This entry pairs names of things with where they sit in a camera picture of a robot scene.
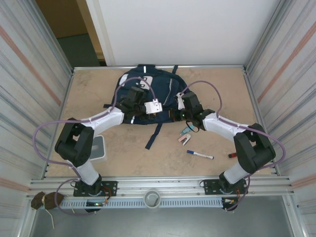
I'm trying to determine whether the pink stapler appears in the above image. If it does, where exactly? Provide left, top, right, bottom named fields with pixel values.
left=178, top=133, right=192, bottom=146

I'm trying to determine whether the navy blue backpack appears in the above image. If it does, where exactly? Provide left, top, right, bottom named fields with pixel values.
left=103, top=64, right=188, bottom=151

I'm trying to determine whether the blue white marker pen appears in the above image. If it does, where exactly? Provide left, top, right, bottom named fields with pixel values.
left=187, top=150, right=214, bottom=160

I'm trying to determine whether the white grey plastic stand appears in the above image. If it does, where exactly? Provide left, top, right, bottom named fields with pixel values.
left=90, top=135, right=109, bottom=162

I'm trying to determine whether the grey round cup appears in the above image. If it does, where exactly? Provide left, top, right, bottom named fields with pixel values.
left=144, top=189, right=161, bottom=209

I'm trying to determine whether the brown wooden door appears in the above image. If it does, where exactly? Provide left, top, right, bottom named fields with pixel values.
left=35, top=0, right=105, bottom=60

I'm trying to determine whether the brown cloth bundle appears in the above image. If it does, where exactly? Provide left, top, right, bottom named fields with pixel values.
left=31, top=192, right=65, bottom=210

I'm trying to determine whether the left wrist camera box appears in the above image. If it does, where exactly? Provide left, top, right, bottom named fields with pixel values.
left=144, top=99, right=163, bottom=115

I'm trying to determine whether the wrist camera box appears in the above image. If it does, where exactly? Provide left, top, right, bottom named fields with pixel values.
left=144, top=99, right=163, bottom=115
left=176, top=93, right=185, bottom=110

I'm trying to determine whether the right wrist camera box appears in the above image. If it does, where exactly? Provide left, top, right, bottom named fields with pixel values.
left=176, top=93, right=185, bottom=110

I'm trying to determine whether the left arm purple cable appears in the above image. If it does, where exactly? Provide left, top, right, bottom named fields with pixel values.
left=33, top=77, right=158, bottom=216

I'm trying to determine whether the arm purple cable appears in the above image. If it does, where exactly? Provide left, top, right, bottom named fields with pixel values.
left=180, top=80, right=287, bottom=213
left=33, top=77, right=158, bottom=216

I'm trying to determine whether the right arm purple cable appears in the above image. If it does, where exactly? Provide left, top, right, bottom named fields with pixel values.
left=180, top=80, right=287, bottom=213

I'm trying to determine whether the thin aluminium table rail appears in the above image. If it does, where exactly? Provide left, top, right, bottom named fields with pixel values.
left=73, top=64, right=247, bottom=71

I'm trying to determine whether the aluminium mounting rail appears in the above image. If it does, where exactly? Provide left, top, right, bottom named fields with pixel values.
left=26, top=175, right=296, bottom=198

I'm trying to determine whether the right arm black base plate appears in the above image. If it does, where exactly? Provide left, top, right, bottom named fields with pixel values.
left=203, top=177, right=248, bottom=196

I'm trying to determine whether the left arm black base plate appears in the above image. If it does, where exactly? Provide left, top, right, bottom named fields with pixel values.
left=73, top=181, right=118, bottom=198

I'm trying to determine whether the white slotted cable duct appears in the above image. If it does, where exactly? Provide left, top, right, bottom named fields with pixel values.
left=60, top=198, right=224, bottom=208

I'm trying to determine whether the thin beige string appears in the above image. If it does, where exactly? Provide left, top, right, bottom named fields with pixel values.
left=45, top=208, right=55, bottom=230

